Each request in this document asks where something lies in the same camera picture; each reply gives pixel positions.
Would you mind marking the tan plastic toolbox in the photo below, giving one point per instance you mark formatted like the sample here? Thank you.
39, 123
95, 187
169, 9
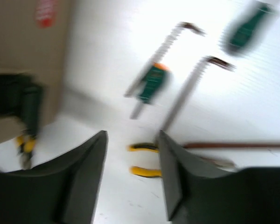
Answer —
33, 40

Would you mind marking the black toolbox tray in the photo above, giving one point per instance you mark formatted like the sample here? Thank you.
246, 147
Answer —
21, 97

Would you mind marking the small bronze hex key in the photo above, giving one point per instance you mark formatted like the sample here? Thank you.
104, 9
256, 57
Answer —
161, 52

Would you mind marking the long thin bronze hex key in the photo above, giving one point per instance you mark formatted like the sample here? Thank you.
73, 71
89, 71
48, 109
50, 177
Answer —
193, 79

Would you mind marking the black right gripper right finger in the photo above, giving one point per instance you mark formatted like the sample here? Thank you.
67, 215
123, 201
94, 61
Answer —
197, 192

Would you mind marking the green stubby phillips screwdriver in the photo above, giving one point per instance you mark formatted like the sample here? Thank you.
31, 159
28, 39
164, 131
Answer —
153, 81

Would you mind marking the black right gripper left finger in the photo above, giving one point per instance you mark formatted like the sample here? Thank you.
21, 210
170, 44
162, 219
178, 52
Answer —
61, 191

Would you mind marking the yellow black needle-nose pliers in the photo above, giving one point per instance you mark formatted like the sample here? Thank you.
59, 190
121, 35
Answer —
148, 164

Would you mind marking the yellow black pliers in toolbox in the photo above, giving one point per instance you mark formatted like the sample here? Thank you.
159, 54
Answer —
25, 143

